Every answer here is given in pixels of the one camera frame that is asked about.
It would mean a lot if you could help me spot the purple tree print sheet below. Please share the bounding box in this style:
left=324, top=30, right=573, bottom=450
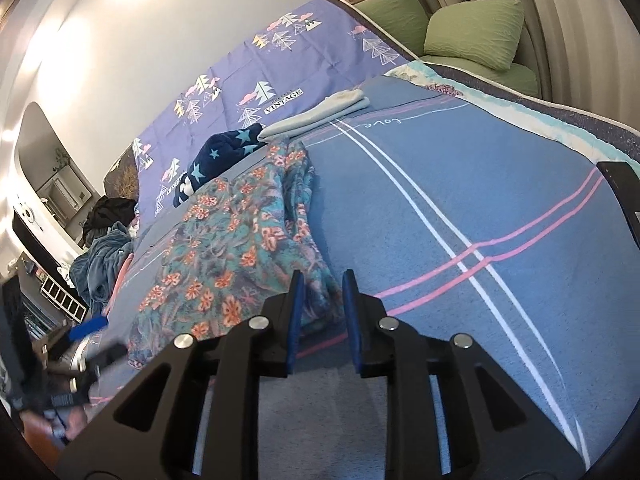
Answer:
left=131, top=0, right=416, bottom=218

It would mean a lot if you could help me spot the folded pink cloth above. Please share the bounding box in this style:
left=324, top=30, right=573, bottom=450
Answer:
left=109, top=252, right=135, bottom=311

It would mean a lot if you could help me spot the navy star print blanket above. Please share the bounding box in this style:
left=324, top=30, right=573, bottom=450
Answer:
left=172, top=122, right=271, bottom=208

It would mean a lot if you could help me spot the floral print garment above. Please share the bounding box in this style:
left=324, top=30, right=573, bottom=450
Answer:
left=127, top=140, right=346, bottom=368

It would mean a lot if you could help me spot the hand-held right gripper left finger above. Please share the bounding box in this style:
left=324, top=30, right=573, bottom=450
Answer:
left=55, top=270, right=306, bottom=480

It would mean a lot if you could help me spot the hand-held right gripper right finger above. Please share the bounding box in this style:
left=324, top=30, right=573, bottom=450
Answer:
left=341, top=269, right=586, bottom=480

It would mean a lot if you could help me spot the green cushion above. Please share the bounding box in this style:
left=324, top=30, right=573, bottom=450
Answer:
left=415, top=52, right=543, bottom=98

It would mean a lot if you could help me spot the green pillow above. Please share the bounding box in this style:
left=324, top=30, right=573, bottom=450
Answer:
left=352, top=0, right=431, bottom=56
left=424, top=0, right=525, bottom=72

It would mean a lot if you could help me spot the white ladder rack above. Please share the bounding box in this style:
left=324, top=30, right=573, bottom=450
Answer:
left=41, top=277, right=85, bottom=322

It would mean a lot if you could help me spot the folded light grey cloth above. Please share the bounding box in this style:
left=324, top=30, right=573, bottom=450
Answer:
left=257, top=89, right=372, bottom=142

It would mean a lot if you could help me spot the person's left hand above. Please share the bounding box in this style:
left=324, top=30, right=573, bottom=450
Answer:
left=47, top=406, right=97, bottom=445

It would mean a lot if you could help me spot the black clothing heap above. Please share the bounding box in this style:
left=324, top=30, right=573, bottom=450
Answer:
left=82, top=196, right=138, bottom=241

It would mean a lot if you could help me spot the black panel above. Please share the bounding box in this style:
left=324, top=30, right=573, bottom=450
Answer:
left=597, top=160, right=640, bottom=241

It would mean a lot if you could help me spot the blue-grey fleece blanket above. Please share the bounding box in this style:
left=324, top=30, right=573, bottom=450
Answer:
left=69, top=222, right=136, bottom=316

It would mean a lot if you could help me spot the beige curtain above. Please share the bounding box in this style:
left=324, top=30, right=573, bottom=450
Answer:
left=407, top=0, right=640, bottom=126

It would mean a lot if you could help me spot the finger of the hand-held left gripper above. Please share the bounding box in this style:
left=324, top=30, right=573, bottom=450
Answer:
left=67, top=342, right=128, bottom=391
left=50, top=316, right=108, bottom=358

